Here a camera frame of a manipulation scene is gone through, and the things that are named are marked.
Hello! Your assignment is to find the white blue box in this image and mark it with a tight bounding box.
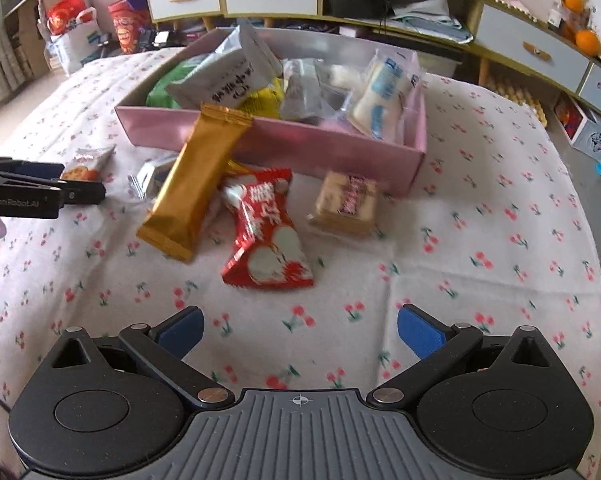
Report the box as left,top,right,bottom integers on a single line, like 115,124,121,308
571,110,601,161

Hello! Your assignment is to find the folded grey cloth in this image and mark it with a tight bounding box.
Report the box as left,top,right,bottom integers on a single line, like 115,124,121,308
388,0,476,43

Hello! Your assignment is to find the red printed bag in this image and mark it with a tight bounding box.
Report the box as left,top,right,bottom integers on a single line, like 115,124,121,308
108,0,146,56

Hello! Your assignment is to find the blue white snack packet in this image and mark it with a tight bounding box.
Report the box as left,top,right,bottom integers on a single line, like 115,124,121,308
345,50,421,141

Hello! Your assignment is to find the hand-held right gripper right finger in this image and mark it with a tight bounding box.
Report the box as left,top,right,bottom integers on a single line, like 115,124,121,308
371,302,555,407

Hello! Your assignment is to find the wooden cabinet with white drawers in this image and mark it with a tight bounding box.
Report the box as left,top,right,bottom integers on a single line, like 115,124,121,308
139,0,601,128

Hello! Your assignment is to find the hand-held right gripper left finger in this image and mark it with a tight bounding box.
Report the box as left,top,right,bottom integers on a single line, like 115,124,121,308
50,306,235,409

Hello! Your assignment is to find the black device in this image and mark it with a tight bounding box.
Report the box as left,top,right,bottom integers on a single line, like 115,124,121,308
140,30,186,51

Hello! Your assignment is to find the green snack packet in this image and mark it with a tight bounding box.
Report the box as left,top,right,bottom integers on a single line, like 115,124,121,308
145,55,206,108

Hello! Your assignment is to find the small silver red packet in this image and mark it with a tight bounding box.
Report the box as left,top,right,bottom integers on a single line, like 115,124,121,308
59,144,117,183

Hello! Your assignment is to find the silver foil snack packet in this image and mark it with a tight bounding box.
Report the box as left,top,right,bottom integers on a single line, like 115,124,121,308
279,57,331,122

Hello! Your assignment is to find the clear white snack packet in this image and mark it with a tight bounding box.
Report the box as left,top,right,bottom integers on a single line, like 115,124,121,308
321,62,366,106

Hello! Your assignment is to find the grey curtain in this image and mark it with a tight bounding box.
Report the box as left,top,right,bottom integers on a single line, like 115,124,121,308
0,0,26,91

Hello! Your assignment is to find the white cream snack packet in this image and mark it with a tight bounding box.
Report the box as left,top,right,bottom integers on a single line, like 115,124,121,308
164,22,284,111

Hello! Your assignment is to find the red white snack packet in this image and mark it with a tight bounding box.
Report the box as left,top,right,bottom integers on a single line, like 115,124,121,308
220,167,315,291

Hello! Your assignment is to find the white paper bag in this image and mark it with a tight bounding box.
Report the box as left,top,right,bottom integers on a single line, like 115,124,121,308
45,7,106,76

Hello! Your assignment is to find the brown biscuit packet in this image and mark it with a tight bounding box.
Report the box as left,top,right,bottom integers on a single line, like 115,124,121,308
307,171,381,238

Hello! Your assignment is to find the pink cardboard box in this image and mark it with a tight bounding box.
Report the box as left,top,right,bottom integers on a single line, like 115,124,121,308
114,27,428,198

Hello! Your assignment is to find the yellow snack packet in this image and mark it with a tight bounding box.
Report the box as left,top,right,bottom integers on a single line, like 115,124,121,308
238,77,286,121

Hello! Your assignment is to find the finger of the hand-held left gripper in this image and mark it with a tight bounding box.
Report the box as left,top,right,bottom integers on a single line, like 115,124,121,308
0,156,66,187
58,180,107,207

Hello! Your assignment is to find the stack of egg trays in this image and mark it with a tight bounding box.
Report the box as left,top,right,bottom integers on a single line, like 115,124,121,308
488,72,551,126

